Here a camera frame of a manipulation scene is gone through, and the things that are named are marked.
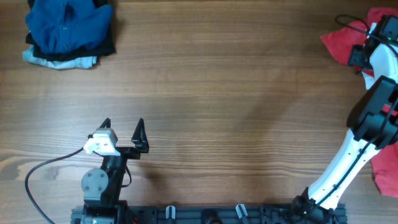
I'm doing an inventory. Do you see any red printed t-shirt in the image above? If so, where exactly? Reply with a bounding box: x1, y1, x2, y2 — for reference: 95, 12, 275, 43
320, 7, 397, 197

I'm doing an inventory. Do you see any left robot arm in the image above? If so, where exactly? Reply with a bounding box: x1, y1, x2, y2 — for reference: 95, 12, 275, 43
75, 118, 149, 224

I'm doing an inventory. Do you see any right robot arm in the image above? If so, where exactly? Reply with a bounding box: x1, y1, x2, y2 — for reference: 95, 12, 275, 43
288, 37, 397, 223

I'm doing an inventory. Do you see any white t-shirt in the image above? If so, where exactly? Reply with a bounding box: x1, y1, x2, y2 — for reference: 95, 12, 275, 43
363, 73, 376, 90

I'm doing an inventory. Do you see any light grey folded garment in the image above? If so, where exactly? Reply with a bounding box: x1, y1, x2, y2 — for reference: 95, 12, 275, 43
22, 45, 98, 70

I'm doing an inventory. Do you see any black folded garment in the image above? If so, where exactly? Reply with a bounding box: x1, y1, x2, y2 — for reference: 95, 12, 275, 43
25, 0, 116, 62

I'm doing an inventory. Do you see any left white rail clip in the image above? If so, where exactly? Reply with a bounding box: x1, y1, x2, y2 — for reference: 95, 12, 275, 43
165, 205, 176, 220

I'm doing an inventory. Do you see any white rail clip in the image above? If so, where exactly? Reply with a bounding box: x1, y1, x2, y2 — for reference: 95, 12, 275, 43
165, 205, 176, 220
235, 203, 248, 219

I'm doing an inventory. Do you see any left black cable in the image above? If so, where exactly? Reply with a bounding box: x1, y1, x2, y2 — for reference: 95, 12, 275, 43
24, 147, 85, 224

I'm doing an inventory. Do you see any right white rail clip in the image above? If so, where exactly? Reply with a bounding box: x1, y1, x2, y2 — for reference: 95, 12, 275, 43
235, 203, 248, 219

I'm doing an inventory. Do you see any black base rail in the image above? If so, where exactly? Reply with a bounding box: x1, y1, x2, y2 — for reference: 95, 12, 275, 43
70, 203, 348, 224

